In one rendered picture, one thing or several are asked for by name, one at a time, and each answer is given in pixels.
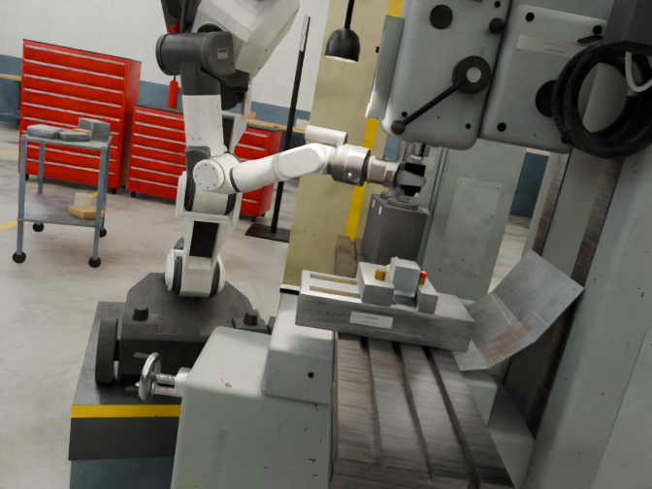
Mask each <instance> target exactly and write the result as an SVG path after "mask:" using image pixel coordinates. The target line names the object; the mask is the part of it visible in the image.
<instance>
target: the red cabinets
mask: <svg viewBox="0 0 652 489"><path fill-rule="evenodd" d="M22 40H23V45H22V71H21V96H20V123H19V137H21V135H24V134H26V133H27V126H31V125H37V124H45V125H47V126H53V127H59V128H64V129H71V130H73V129H78V128H79V117H80V118H91V119H97V120H101V121H104V122H107V123H109V124H110V134H112V139H111V149H110V162H109V173H108V186H107V187H111V188H112V194H115V193H116V189H117V188H120V187H121V188H123V189H125V187H126V184H127V189H126V190H130V191H131V197H133V198H135V197H136V192H140V193H145V194H150V195H155V196H161V197H166V198H171V199H177V194H178V185H179V177H180V176H182V172H184V171H185V172H187V171H186V164H185V152H184V151H185V149H186V138H185V127H184V115H183V111H180V110H175V109H169V108H164V107H159V106H153V105H138V99H139V88H140V77H141V67H142V63H143V62H142V61H138V60H134V59H130V58H125V57H120V56H115V55H109V54H105V53H100V52H94V51H89V50H84V49H74V48H69V47H64V46H59V45H54V44H49V43H43V42H38V41H33V40H27V39H22ZM282 131H283V130H280V129H276V128H271V127H265V126H260V125H255V124H250V123H247V124H246V129H245V131H244V133H243V134H242V136H241V138H240V139H239V141H238V143H237V144H236V146H235V148H234V154H236V155H237V156H238V157H239V158H240V159H241V161H242V163H243V162H246V161H251V160H258V159H261V158H265V157H268V156H272V155H274V154H277V153H279V147H280V141H281V135H282ZM100 155H101V150H93V149H86V148H78V147H65V146H58V145H50V144H45V160H44V177H46V178H52V179H64V180H69V181H75V182H81V183H87V184H93V185H98V181H99V168H100ZM39 156H40V143H35V142H28V141H27V151H26V175H25V180H28V179H29V175H34V176H38V175H39ZM273 190H274V183H272V184H269V185H265V186H263V187H261V188H259V189H256V190H252V191H249V192H246V193H243V196H242V202H241V208H240V213H243V214H248V215H252V218H251V222H255V220H256V216H257V217H258V216H260V215H261V216H265V213H266V212H267V211H269V210H270V208H271V203H272V196H273Z"/></svg>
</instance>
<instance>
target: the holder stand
mask: <svg viewBox="0 0 652 489"><path fill-rule="evenodd" d="M418 206H419V205H418V204H416V203H414V202H411V201H410V200H409V197H407V196H403V197H395V196H391V195H388V192H381V193H380V195H379V194H372V197H371V202H370V206H369V211H368V216H367V221H366V225H365V230H364V235H363V240H362V244H361V251H362V253H363V254H364V256H365V258H366V259H367V261H368V263H371V264H376V265H381V266H385V267H386V266H387V265H390V263H391V258H395V257H398V259H404V260H409V261H415V262H417V257H418V253H419V249H420V245H421V241H422V237H423V233H424V228H425V224H426V220H427V215H428V214H427V213H425V212H424V211H422V210H421V209H420V208H418Z"/></svg>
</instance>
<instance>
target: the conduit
mask: <svg viewBox="0 0 652 489"><path fill-rule="evenodd" d="M598 40H601V41H599V42H598V43H597V44H596V45H590V46H588V47H587V48H586V49H583V50H582V51H580V52H578V53H577V54H576V55H575V56H573V57H572V59H571V60H570V61H569V63H567V65H565V67H564V69H563V70H562V72H560V73H561V74H560V75H559V77H558V79H557V81H556V83H555V86H554V89H553V90H554V91H553V94H552V95H553V96H552V98H553V99H552V102H551V103H552V107H551V108H552V111H553V112H552V113H553V117H554V122H555V124H556V127H557V129H558V131H559V133H561V135H562V137H564V139H565V141H567V143H569V144H570V145H571V146H573V147H574V148H576V149H578V150H580V151H583V152H587V153H589V155H590V154H591V155H592V156H593V155H594V157H595V156H596V157H599V158H604V159H617V158H623V157H626V156H629V155H632V154H635V153H637V152H640V151H642V150H643V149H645V148H647V147H649V145H651V144H652V125H650V126H651V127H649V129H647V131H646V132H645V133H644V134H643V135H642V136H641V137H639V138H637V139H636V140H635V141H633V142H631V143H629V144H626V145H625V143H627V142H629V141H630V140H632V139H634V138H635V137H636V136H637V135H639V133H641V131H643V129H645V127H647V125H648V124H649V122H651V120H652V85H651V86H650V87H648V88H647V89H645V90H643V91H641V92H642V93H641V94H642V95H641V100H640V104H639V106H638V110H637V112H636V107H637V102H638V101H637V100H638V98H639V97H638V96H634V95H627V97H626V100H625V101H626V102H625V105H624V108H623V110H622V112H621V113H620V115H619V116H618V118H616V120H615V121H613V123H612V124H610V125H608V126H607V127H606V128H605V129H604V130H600V131H596V132H590V131H588V130H587V129H586V127H585V126H584V124H583V123H582V121H581V119H580V115H579V111H578V103H577V102H579V101H578V100H579V99H578V96H579V93H580V92H579V91H580V89H581V88H580V87H581V85H582V83H583V81H584V79H585V77H586V76H587V74H589V72H590V70H592V69H593V67H595V66H596V64H598V63H604V64H605V63H606V64H608V65H611V66H613V67H614V68H616V69H617V70H618V72H619V74H621V76H622V77H626V67H625V59H624V58H625V57H626V52H625V51H622V50H617V49H607V48H605V47H604V46H603V36H598V35H592V36H589V37H585V38H582V39H578V40H577V42H581V43H586V44H588V43H592V42H596V41H598ZM622 57H624V58H622ZM632 60H633V61H634V62H635V63H636V65H637V67H638V69H639V71H640V73H641V77H642V85H644V84H646V83H647V82H648V81H649V80H651V79H652V69H651V67H650V64H649V61H648V56H647V55H642V54H637V53H632ZM635 112H636V114H635ZM633 114H635V115H634V117H633V119H632V116H633ZM630 119H632V121H631V123H629V121H630ZM627 123H629V124H628V126H627V127H626V128H625V129H624V130H623V131H622V132H621V133H619V131H621V129H623V127H625V125H627ZM617 133H619V134H617ZM616 134H617V135H616ZM614 135H615V136H614Z"/></svg>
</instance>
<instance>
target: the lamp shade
mask: <svg viewBox="0 0 652 489"><path fill-rule="evenodd" d="M360 50H361V48H360V39H359V36H358V35H357V34H356V33H355V32H354V31H353V30H351V29H350V28H346V27H343V28H339V29H337V30H335V31H333V32H332V33H331V35H330V37H329V39H328V41H327V44H326V49H325V55H324V56H325V57H327V58H331V59H335V60H339V61H344V62H351V63H358V61H359V55H360Z"/></svg>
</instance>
